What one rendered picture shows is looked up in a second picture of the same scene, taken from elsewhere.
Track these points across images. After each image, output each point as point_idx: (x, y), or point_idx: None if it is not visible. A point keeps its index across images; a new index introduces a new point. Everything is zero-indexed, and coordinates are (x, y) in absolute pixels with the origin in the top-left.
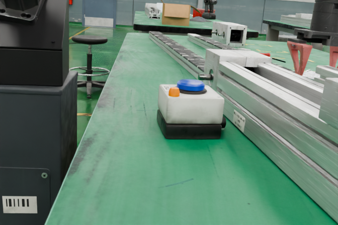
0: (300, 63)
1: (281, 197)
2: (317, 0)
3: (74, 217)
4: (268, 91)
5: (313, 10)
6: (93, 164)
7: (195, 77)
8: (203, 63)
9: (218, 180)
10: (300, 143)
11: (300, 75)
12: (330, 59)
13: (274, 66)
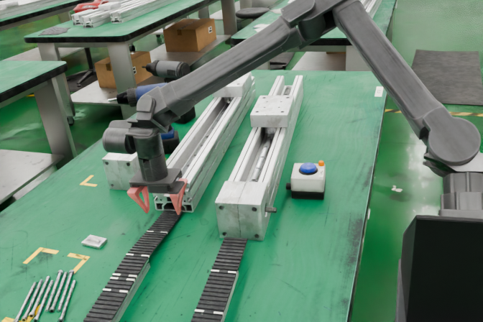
0: (182, 198)
1: (297, 154)
2: (162, 151)
3: (367, 152)
4: (280, 146)
5: (159, 162)
6: (363, 170)
7: (231, 296)
8: (216, 286)
9: (314, 161)
10: (285, 144)
11: (237, 162)
12: (141, 201)
13: (233, 177)
